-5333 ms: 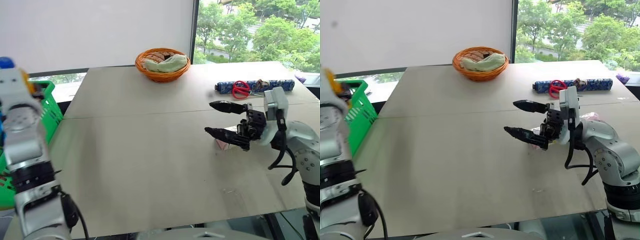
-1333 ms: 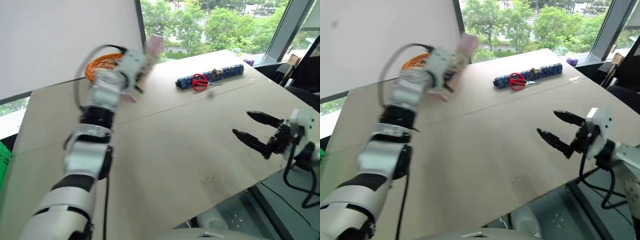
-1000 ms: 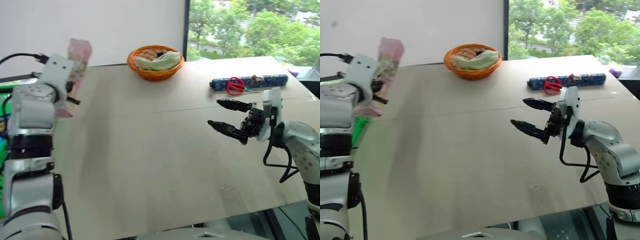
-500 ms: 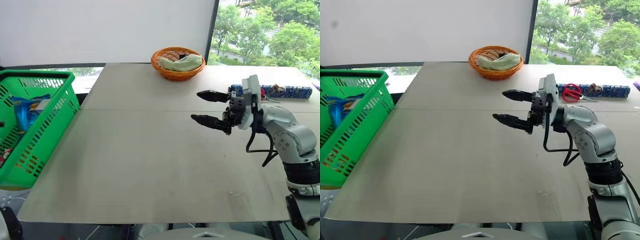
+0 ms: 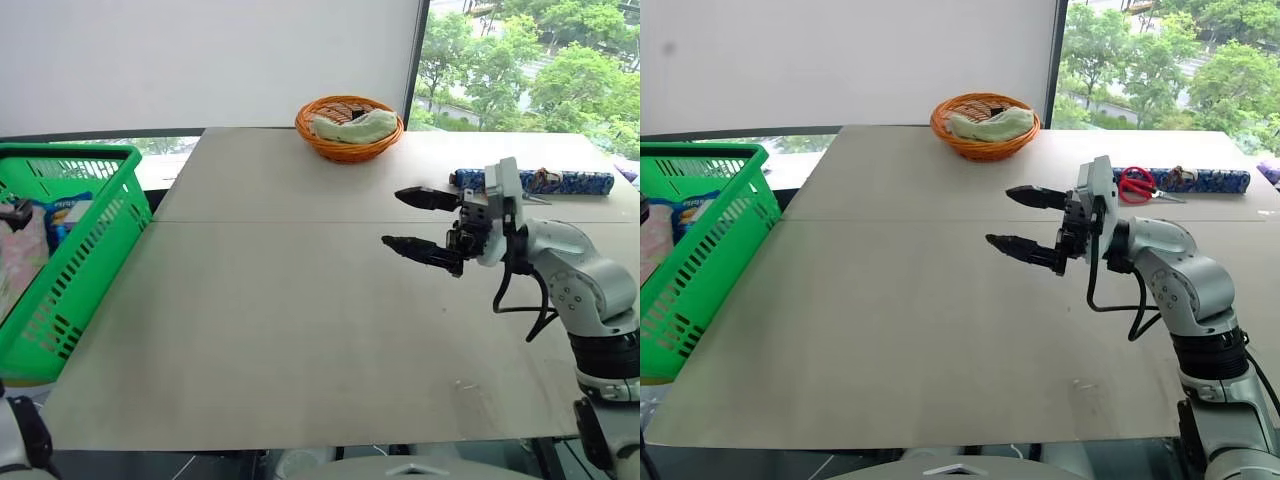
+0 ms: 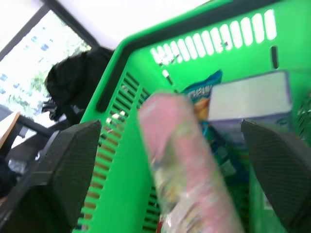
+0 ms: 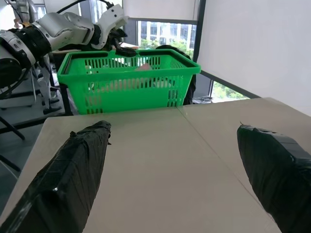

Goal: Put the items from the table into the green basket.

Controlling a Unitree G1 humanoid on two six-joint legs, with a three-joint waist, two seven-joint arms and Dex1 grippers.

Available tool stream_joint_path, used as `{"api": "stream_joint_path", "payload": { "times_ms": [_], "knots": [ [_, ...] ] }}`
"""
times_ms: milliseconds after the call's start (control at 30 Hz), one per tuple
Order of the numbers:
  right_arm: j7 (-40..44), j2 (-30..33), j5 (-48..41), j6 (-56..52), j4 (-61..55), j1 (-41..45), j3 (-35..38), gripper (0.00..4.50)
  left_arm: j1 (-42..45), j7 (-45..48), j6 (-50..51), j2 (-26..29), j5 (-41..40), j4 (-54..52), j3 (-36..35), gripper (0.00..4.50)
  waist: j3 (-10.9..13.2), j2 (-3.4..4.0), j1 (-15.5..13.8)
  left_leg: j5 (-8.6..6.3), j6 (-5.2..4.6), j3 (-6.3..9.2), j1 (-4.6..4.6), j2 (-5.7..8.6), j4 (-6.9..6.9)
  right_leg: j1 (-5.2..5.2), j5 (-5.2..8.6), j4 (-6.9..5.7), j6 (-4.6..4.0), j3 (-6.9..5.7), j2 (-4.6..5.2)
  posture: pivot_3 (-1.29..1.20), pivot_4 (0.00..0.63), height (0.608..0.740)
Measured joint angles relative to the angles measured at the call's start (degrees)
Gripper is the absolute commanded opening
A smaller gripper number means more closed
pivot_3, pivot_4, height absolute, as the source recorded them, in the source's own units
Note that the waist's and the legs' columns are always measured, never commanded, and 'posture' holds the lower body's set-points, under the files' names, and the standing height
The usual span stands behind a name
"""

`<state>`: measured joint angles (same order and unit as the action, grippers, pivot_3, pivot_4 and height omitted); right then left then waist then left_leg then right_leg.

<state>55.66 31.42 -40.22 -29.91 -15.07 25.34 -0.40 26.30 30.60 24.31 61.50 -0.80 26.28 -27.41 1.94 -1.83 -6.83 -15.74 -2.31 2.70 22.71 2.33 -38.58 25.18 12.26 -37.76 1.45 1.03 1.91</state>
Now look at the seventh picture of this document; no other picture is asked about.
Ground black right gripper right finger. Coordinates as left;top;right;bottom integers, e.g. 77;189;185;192
237;124;311;233

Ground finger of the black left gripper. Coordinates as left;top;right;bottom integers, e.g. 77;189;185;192
115;42;137;58
119;46;138;55

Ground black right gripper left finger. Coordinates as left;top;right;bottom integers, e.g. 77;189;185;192
0;120;112;233

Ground pink item in basket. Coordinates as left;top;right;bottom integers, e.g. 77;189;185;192
134;63;153;72

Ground green plastic shopping basket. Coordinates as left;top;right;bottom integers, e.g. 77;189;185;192
57;49;202;115

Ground white roller blind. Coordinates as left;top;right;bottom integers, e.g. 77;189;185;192
122;0;198;25

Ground black folding stand legs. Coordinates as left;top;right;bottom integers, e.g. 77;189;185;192
0;116;26;172

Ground white humanoid robot legs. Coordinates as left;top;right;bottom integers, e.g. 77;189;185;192
31;52;63;115

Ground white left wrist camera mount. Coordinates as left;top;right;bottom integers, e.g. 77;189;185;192
96;4;130;49

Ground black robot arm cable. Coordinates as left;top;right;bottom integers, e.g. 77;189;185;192
57;0;115;14

